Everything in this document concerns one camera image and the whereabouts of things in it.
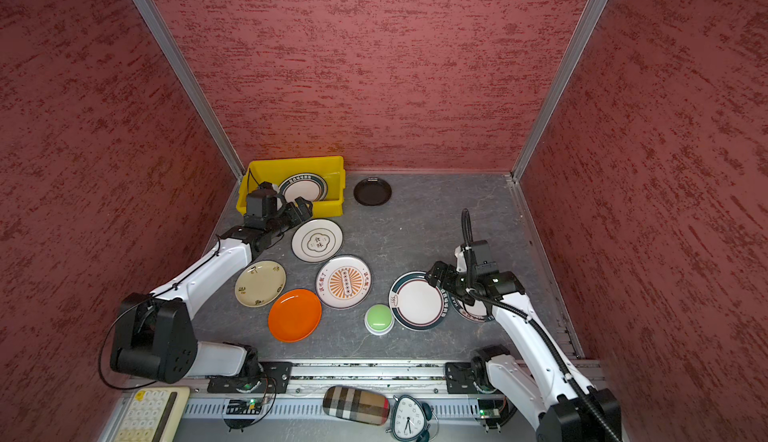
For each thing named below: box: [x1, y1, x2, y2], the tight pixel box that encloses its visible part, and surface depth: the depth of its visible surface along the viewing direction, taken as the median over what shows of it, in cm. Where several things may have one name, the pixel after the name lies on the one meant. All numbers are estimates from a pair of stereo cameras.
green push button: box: [364, 303, 395, 336], surface depth 84 cm
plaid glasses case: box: [323, 385, 391, 426], surface depth 69 cm
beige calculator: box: [114, 386, 191, 442], surface depth 69 cm
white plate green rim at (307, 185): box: [278, 172, 329, 204], surface depth 119 cm
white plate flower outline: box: [291, 218, 344, 263], surface depth 102 cm
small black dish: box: [353, 177, 393, 207], surface depth 116 cm
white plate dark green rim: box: [388, 270, 449, 331], surface depth 89 cm
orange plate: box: [268, 288, 323, 343], surface depth 85 cm
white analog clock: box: [386, 395, 433, 442], surface depth 67 cm
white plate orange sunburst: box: [316, 255, 372, 310], surface depth 92 cm
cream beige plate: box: [234, 260, 287, 308], surface depth 90 cm
